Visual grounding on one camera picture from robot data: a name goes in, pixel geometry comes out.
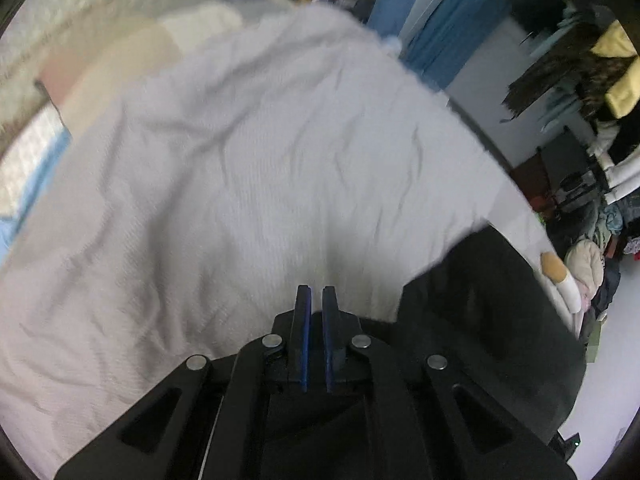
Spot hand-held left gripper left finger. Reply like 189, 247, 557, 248
54, 284, 314, 480

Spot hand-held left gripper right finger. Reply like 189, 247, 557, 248
322, 284, 576, 480

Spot black puffer jacket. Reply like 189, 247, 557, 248
260, 224, 587, 480

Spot pile of clothes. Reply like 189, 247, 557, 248
564, 194, 640, 322

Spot cigarette-shaped pillow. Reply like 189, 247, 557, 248
540, 251, 584, 314

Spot grey bed sheet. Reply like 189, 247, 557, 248
0, 0, 582, 480

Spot black storage box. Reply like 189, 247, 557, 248
539, 129, 607, 212

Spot white hoodie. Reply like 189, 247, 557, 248
586, 124, 640, 197

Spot white textured pillow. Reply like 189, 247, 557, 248
0, 106, 69, 217

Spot beige pink pillow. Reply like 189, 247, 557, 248
36, 4, 242, 137

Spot blue curtain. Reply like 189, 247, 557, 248
404, 0, 512, 94

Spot brown patterned scarf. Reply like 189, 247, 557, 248
501, 44, 609, 122

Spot yellow fleece jacket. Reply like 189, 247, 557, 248
589, 24, 640, 119

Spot black hanging coat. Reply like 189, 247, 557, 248
509, 0, 597, 37

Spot cream quilted headboard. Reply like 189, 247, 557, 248
0, 0, 282, 127

